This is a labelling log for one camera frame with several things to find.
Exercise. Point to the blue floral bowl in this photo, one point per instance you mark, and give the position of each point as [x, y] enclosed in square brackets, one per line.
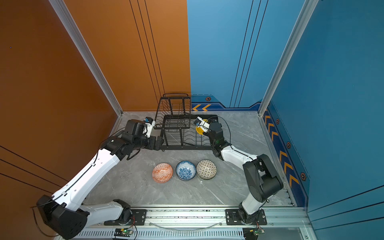
[186, 170]

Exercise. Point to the right green circuit board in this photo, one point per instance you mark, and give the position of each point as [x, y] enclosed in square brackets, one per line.
[253, 233]

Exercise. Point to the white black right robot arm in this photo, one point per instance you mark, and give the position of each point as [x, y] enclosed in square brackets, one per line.
[263, 179]

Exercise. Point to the green circuit board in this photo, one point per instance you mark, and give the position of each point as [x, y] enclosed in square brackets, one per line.
[123, 233]
[253, 233]

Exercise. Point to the brown patterned bowl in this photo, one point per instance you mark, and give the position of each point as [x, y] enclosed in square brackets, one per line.
[206, 170]

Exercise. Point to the aluminium right corner post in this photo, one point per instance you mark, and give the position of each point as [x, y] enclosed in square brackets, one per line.
[292, 43]

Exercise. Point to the left green circuit board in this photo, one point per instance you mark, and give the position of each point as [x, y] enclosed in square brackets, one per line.
[123, 233]

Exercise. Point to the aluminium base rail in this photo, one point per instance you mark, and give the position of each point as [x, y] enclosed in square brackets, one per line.
[207, 223]

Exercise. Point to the aluminium corner post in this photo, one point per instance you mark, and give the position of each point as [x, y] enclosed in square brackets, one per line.
[76, 36]
[292, 43]

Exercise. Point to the aluminium left corner post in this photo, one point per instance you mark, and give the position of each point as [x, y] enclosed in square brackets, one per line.
[76, 36]

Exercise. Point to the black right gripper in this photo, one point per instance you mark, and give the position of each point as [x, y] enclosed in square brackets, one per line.
[214, 123]

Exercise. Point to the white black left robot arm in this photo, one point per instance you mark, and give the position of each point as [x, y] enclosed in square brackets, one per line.
[63, 211]

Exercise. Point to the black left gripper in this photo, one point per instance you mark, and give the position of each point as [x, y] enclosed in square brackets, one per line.
[152, 145]

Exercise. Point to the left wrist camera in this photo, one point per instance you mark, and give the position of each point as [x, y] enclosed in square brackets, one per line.
[150, 124]

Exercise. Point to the orange patterned bowl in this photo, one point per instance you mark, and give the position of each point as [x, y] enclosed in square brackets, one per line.
[162, 173]

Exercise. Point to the black wire dish rack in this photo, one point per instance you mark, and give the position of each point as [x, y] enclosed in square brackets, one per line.
[181, 125]

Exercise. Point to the yellow bowl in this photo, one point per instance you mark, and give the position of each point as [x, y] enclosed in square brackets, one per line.
[200, 128]

